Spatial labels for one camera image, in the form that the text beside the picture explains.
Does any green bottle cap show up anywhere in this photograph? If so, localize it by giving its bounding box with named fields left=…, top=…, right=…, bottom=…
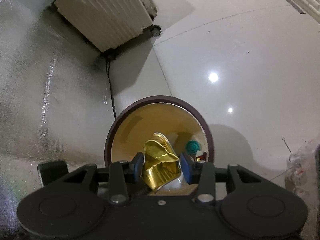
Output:
left=185, top=140, right=201, bottom=155

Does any white ribbed suitcase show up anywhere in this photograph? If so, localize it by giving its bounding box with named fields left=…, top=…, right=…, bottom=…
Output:
left=53, top=0, right=161, bottom=52

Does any crushed gold can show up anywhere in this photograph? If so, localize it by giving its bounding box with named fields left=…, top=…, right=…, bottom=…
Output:
left=142, top=132, right=182, bottom=192

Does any clear plastic bottle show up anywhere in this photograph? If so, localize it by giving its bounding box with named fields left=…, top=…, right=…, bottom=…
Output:
left=285, top=135, right=319, bottom=199

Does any silver foil table cover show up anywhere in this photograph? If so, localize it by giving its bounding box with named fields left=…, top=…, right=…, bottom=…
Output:
left=1, top=0, right=113, bottom=239

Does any round brown trash bin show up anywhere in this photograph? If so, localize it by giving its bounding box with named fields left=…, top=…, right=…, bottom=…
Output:
left=104, top=95, right=214, bottom=166

